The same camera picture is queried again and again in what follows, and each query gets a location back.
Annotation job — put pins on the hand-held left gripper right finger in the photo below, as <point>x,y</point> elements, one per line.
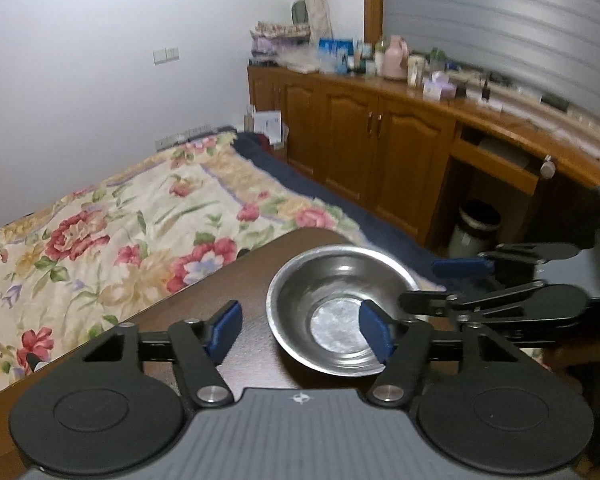
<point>375,330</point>

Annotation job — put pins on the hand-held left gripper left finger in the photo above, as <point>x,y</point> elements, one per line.
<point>225,327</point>

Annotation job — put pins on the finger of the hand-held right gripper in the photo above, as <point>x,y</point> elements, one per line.
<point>460,267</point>
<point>510,305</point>

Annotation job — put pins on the stainless steel bowl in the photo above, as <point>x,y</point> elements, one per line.
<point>320,300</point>

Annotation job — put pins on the grey trash bin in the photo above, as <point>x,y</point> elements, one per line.
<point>475,230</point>

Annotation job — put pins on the floral blanket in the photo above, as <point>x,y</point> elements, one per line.
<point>130,240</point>

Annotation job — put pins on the navy bed sheet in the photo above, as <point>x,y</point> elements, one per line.
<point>305,185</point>

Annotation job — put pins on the wooden cabinet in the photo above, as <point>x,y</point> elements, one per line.
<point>360,125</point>

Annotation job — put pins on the small dark bottle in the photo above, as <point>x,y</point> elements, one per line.
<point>486,89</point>

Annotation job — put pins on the purple box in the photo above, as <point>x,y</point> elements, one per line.
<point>439,87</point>

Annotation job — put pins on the white jar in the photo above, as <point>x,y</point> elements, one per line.
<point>416,71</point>

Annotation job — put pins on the white paper bag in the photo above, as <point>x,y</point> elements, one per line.
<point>269,127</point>

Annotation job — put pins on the pink bottle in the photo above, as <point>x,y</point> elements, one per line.
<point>395,57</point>

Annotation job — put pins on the blue box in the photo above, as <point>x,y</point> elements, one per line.
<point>335,47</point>

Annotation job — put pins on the round green fan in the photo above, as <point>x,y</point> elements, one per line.
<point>299,12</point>

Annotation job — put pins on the cream curtain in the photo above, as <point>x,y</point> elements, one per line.
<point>317,0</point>

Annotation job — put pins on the white wall switch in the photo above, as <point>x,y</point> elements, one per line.
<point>166,55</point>

